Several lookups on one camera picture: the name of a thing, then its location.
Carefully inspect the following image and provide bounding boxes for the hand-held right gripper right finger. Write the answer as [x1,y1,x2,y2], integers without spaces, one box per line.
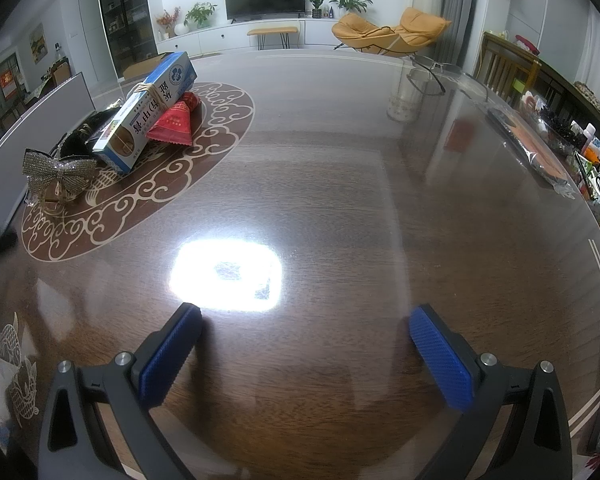
[409,303,576,480]

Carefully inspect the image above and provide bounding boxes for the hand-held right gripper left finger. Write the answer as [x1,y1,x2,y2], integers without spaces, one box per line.
[39,301,204,480]

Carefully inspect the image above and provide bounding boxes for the rhinestone bow hair clip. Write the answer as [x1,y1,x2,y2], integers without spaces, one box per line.
[22,147,99,217]

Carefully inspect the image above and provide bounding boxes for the black box with white labels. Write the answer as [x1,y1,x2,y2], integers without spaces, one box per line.
[82,107,123,153]

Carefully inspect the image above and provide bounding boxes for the long blue and white box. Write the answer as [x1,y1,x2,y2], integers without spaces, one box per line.
[92,51,197,175]

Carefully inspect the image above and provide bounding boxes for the red snack packet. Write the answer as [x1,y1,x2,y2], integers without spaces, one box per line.
[147,91,202,148]

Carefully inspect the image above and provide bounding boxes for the brown patterned desktop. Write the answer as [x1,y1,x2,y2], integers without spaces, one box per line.
[0,49,600,480]

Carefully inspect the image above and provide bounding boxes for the black orange plastic packet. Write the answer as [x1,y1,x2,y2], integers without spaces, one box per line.
[485,107,575,196]

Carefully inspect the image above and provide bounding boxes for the clutter of small bottles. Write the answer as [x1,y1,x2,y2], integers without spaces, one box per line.
[522,90,600,236]

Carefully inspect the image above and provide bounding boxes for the dark glass display cabinet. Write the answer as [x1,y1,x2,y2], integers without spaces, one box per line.
[96,0,158,78]

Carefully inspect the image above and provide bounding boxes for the red flowers in vase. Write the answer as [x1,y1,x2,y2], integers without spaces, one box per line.
[156,8,181,38]

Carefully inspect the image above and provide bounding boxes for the wooden slatted chair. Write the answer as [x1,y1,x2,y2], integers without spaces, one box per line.
[480,40,541,106]

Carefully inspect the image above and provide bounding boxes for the thin-framed eyeglasses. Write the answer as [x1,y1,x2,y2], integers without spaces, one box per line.
[409,55,488,103]

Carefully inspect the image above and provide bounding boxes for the white television cabinet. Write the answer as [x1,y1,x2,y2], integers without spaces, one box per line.
[152,17,361,56]

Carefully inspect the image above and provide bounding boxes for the dark wooden sideboard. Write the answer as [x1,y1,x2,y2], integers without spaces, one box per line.
[481,31,600,131]

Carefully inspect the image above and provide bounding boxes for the bushy green potted plant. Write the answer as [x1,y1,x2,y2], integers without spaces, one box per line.
[184,2,218,29]

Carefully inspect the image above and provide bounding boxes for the orange lounge chair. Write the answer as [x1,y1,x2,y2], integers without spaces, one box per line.
[331,7,452,57]

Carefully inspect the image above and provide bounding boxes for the wooden bench with metal legs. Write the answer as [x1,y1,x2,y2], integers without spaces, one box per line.
[246,26,299,51]

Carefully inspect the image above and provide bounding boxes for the grey curtain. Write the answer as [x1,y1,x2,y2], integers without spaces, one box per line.
[445,0,482,68]

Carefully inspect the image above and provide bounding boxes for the large leafy potted plant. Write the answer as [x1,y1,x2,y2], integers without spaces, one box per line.
[328,0,373,14]

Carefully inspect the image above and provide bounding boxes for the framed wall picture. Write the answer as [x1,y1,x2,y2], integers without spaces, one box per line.
[28,22,47,64]

